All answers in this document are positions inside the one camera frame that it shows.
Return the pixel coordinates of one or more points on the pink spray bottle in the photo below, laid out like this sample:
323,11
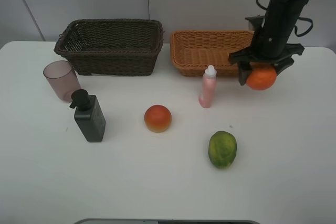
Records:
209,82

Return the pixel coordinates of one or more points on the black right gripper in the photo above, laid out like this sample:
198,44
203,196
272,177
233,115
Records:
270,41

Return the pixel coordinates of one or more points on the dark brown wicker basket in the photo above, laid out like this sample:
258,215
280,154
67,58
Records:
111,47

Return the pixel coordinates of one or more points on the black pump bottle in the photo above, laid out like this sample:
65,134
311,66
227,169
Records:
88,115

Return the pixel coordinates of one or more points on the orange wicker basket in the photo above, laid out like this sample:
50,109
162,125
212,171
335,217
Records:
192,51

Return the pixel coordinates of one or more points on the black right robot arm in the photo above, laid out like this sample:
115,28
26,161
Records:
270,40

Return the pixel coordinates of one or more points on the orange mandarin fruit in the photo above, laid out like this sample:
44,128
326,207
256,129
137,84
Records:
262,78

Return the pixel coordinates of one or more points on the translucent purple plastic cup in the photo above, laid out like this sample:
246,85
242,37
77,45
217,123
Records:
62,78

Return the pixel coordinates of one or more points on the green lime fruit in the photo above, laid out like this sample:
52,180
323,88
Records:
222,149

